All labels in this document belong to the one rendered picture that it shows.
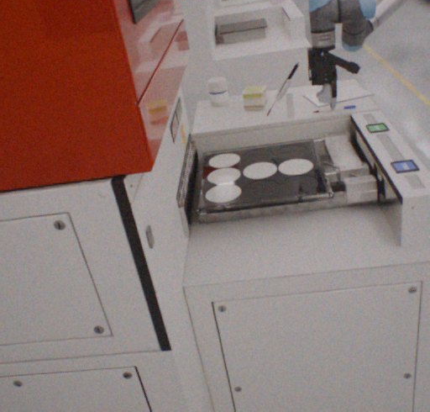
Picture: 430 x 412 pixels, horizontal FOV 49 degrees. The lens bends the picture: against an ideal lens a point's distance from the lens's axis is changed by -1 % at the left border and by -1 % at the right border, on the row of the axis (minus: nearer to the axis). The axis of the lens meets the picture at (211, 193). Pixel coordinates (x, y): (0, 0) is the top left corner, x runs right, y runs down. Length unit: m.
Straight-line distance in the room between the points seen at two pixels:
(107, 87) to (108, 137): 0.08
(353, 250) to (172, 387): 0.53
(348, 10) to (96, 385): 1.22
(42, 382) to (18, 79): 0.68
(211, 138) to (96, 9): 0.97
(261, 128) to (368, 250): 0.61
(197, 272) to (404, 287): 0.50
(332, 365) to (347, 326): 0.14
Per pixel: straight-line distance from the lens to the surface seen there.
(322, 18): 1.56
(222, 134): 1.63
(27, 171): 0.85
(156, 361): 1.06
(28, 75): 0.78
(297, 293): 1.19
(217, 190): 1.38
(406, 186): 1.21
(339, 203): 1.38
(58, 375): 1.15
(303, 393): 1.46
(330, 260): 1.19
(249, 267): 1.19
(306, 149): 1.56
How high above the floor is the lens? 1.55
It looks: 29 degrees down
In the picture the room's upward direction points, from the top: 10 degrees counter-clockwise
